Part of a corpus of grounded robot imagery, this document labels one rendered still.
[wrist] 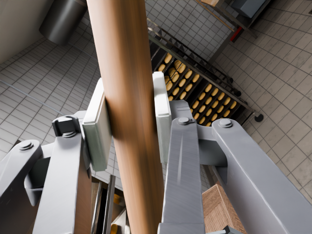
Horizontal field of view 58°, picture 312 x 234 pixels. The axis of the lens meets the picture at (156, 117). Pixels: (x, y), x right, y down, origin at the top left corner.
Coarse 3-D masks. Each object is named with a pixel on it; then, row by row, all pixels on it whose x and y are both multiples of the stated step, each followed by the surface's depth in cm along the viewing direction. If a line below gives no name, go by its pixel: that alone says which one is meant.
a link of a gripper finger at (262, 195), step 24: (216, 120) 13; (240, 144) 11; (216, 168) 13; (240, 168) 10; (264, 168) 10; (240, 192) 10; (264, 192) 9; (288, 192) 9; (240, 216) 11; (264, 216) 9; (288, 216) 8
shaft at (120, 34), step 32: (96, 0) 14; (128, 0) 14; (96, 32) 15; (128, 32) 14; (128, 64) 15; (128, 96) 16; (128, 128) 17; (128, 160) 18; (160, 160) 19; (128, 192) 19; (160, 192) 20
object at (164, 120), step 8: (160, 72) 20; (160, 80) 18; (160, 88) 17; (160, 96) 16; (160, 104) 15; (168, 104) 15; (160, 112) 14; (168, 112) 14; (160, 120) 14; (168, 120) 14; (160, 128) 14; (168, 128) 14; (160, 136) 14; (168, 136) 14; (160, 144) 14; (168, 144) 14; (160, 152) 15; (168, 152) 15
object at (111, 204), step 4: (112, 176) 201; (112, 180) 197; (112, 184) 193; (112, 188) 190; (112, 192) 186; (104, 196) 203; (112, 196) 183; (104, 200) 198; (112, 200) 180; (104, 204) 192; (112, 204) 177; (104, 208) 186; (112, 208) 174; (108, 212) 170; (108, 216) 167; (100, 220) 186; (108, 220) 164; (100, 224) 181; (108, 224) 162; (100, 228) 176; (108, 228) 159; (100, 232) 172; (108, 232) 157
